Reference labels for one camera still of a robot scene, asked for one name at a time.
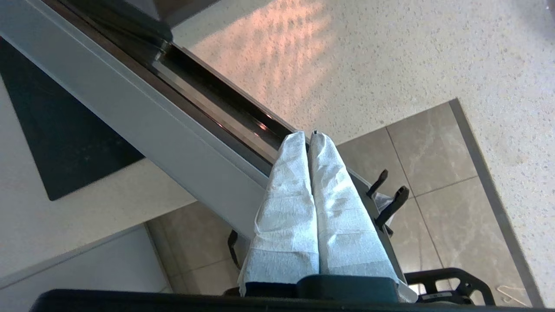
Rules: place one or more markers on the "silver black microwave oven body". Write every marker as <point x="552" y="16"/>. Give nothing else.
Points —
<point x="173" y="11"/>

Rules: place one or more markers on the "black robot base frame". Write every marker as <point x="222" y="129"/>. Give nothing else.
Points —
<point x="466" y="277"/>

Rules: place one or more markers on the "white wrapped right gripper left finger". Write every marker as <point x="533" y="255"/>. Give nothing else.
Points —
<point x="286" y="225"/>

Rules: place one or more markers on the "black glass microwave door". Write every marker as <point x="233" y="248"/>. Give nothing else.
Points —
<point x="130" y="99"/>

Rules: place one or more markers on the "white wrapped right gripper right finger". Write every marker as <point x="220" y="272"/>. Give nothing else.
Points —
<point x="347" y="234"/>

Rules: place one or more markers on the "black curved hook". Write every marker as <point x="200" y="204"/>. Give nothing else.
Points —
<point x="233" y="249"/>
<point x="393" y="204"/>
<point x="378" y="182"/>

